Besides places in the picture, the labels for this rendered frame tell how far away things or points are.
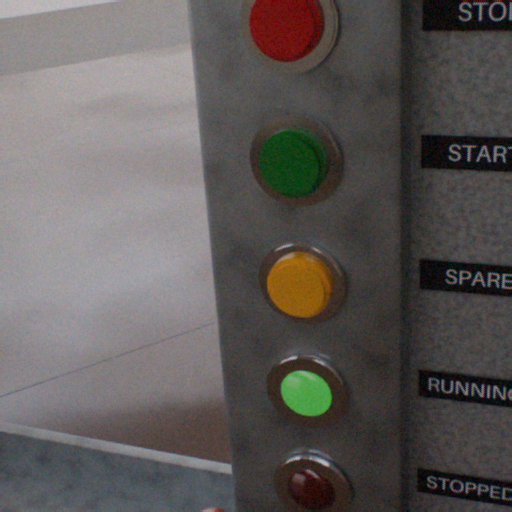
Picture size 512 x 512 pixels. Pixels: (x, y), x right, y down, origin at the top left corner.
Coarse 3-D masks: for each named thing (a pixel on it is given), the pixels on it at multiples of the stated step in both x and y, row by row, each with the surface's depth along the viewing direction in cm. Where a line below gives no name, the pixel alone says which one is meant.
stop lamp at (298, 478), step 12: (288, 480) 40; (300, 480) 40; (312, 480) 39; (324, 480) 39; (288, 492) 40; (300, 492) 40; (312, 492) 39; (324, 492) 39; (300, 504) 40; (312, 504) 40; (324, 504) 40
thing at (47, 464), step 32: (0, 448) 72; (32, 448) 71; (64, 448) 70; (96, 448) 69; (128, 448) 69; (0, 480) 73; (32, 480) 72; (64, 480) 71; (96, 480) 70; (128, 480) 69; (160, 480) 68; (192, 480) 67; (224, 480) 66
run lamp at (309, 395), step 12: (300, 372) 37; (288, 384) 38; (300, 384) 37; (312, 384) 37; (324, 384) 37; (288, 396) 38; (300, 396) 37; (312, 396) 37; (324, 396) 37; (300, 408) 38; (312, 408) 38; (324, 408) 38
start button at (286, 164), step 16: (288, 128) 33; (272, 144) 33; (288, 144) 33; (304, 144) 33; (320, 144) 33; (272, 160) 33; (288, 160) 33; (304, 160) 33; (320, 160) 33; (272, 176) 34; (288, 176) 33; (304, 176) 33; (320, 176) 33; (288, 192) 34; (304, 192) 33
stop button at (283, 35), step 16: (272, 0) 31; (288, 0) 31; (304, 0) 31; (256, 16) 31; (272, 16) 31; (288, 16) 31; (304, 16) 31; (320, 16) 31; (256, 32) 31; (272, 32) 31; (288, 32) 31; (304, 32) 31; (320, 32) 31; (272, 48) 31; (288, 48) 31; (304, 48) 31
